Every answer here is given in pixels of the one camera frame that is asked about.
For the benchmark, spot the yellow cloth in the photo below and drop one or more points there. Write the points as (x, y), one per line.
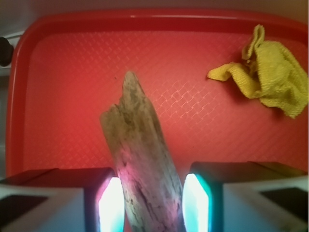
(268, 72)

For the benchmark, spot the black faucet knob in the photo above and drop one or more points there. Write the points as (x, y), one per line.
(6, 52)

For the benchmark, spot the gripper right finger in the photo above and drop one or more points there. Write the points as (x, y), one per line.
(245, 197)

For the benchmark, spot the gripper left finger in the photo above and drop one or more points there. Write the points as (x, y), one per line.
(62, 200)

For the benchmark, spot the red plastic tray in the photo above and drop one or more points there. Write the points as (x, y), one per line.
(67, 69)

